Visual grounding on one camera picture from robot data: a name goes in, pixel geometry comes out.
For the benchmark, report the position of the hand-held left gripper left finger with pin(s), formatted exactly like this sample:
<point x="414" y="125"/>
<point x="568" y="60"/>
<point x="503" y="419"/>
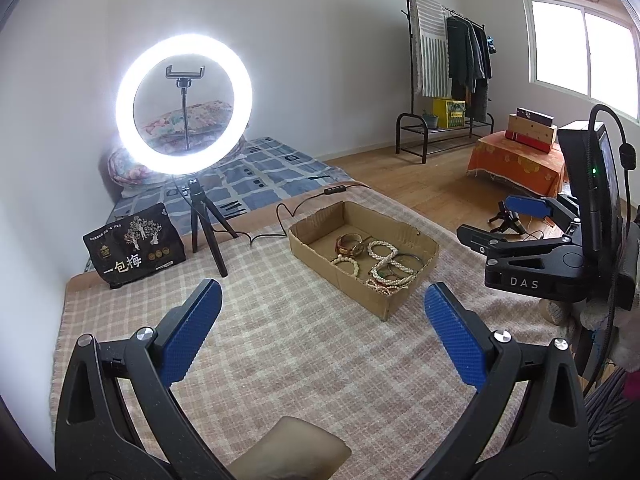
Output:
<point x="192" y="340"/>

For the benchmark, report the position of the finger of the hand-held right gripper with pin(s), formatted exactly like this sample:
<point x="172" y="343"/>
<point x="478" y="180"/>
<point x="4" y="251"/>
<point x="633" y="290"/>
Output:
<point x="525" y="205"/>
<point x="520" y="247"/>

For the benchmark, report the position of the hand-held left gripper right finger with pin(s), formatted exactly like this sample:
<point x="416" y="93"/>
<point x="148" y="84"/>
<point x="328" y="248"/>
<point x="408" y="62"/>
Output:
<point x="455" y="335"/>

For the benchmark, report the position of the shallow cardboard box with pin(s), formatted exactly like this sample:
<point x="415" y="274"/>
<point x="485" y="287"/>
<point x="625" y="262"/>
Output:
<point x="320" y="255"/>

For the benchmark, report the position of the small black floor tripod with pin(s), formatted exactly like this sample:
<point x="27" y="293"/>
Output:
<point x="507" y="222"/>

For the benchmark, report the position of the orange table cloth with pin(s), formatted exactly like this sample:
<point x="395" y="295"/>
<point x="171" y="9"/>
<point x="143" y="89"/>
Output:
<point x="520" y="165"/>

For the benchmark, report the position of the red and tan gift box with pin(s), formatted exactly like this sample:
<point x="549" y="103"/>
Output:
<point x="530" y="135"/>

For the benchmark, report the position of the dark thin bangle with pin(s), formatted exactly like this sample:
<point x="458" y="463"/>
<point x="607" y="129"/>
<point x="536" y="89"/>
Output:
<point x="419" y="261"/>

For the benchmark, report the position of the dark flat gift box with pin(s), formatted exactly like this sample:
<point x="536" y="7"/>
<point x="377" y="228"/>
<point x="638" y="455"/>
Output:
<point x="535" y="116"/>

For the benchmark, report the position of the black printed snack bag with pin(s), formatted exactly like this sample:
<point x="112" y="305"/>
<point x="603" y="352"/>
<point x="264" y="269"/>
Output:
<point x="135" y="247"/>

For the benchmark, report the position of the yellow crate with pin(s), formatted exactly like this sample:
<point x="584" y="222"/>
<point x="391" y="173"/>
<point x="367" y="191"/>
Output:
<point x="449" y="114"/>

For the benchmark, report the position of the small green plant pot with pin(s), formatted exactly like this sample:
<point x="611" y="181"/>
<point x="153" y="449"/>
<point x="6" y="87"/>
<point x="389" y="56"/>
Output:
<point x="430" y="121"/>

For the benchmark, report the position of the tan cloth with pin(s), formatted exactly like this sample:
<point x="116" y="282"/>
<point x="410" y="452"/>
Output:
<point x="295" y="450"/>

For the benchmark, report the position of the dark hanging clothes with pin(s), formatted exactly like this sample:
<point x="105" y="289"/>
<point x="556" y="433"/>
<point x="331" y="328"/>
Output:
<point x="467" y="55"/>

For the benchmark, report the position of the grey striped hanging cloth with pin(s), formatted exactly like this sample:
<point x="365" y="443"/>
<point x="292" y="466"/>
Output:
<point x="430" y="50"/>

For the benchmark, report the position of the floral pillow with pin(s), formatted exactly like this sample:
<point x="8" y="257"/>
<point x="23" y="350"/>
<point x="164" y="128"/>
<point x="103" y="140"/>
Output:
<point x="200" y="117"/>
<point x="125" y="170"/>

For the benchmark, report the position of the black clothes rack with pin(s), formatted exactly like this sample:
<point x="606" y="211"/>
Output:
<point x="407" y="60"/>

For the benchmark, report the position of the black phone clamp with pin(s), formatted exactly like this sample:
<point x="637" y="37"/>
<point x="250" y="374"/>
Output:
<point x="186" y="74"/>

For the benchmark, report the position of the white frame window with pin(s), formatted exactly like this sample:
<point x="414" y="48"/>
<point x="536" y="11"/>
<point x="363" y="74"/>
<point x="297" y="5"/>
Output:
<point x="560" y="45"/>

